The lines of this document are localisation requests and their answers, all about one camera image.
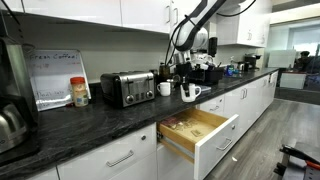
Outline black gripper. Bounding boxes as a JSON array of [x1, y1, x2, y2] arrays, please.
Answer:
[[173, 51, 194, 98]]

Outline white ceramic cup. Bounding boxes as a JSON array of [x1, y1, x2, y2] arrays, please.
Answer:
[[179, 82, 203, 103]]

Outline white drawer with wooden interior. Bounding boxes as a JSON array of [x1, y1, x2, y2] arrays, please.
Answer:
[[156, 108, 240, 180]]

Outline small white drawer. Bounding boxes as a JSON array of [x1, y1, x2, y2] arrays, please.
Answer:
[[199, 94, 226, 117]]

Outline white drawer with lock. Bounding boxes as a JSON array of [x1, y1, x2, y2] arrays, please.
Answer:
[[55, 123, 158, 180]]

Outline clear plastic lidded container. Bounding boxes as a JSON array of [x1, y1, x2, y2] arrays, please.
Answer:
[[196, 84, 213, 94]]

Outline white ceramic mug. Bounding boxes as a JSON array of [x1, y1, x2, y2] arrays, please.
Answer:
[[156, 81, 172, 98]]

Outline tall brown canister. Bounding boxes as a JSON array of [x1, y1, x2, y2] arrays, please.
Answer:
[[158, 61, 172, 84]]

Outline clear glass pitcher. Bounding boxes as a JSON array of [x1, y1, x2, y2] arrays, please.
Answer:
[[199, 54, 215, 71]]

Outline brown sugar packet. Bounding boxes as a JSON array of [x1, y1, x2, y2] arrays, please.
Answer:
[[176, 118, 201, 131], [190, 129, 204, 138]]

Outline pink packet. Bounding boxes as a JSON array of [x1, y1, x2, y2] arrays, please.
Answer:
[[161, 116, 178, 129]]

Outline blue bottle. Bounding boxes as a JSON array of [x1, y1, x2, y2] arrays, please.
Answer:
[[225, 63, 237, 77]]

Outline stainless steel toaster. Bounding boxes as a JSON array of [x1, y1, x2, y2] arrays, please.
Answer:
[[99, 70, 157, 109]]

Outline small black coffee maker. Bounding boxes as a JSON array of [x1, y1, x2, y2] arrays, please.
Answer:
[[243, 53, 263, 71]]

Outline white background panel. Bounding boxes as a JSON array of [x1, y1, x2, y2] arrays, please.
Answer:
[[267, 49, 297, 69]]

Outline white background desk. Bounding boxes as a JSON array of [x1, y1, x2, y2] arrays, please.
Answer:
[[279, 72, 307, 90]]

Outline jar with orange lid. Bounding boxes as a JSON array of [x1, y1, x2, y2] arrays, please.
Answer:
[[69, 76, 90, 108]]

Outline seated person in background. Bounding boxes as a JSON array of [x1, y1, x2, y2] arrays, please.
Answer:
[[294, 50, 314, 72]]

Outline white upper cabinets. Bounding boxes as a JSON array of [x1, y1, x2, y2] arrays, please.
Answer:
[[0, 0, 203, 39]]

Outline whiteboard coffee sign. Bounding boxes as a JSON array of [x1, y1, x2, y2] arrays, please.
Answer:
[[24, 49, 92, 112]]

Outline black steel coffee machine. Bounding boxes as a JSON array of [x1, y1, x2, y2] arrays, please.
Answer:
[[0, 9, 40, 166]]

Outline stainless steel carafe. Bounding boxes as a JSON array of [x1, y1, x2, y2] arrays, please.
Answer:
[[0, 101, 29, 155]]

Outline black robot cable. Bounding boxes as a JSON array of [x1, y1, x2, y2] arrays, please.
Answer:
[[164, 0, 258, 68]]

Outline black wall dispenser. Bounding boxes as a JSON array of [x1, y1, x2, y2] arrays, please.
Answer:
[[207, 36, 219, 58]]

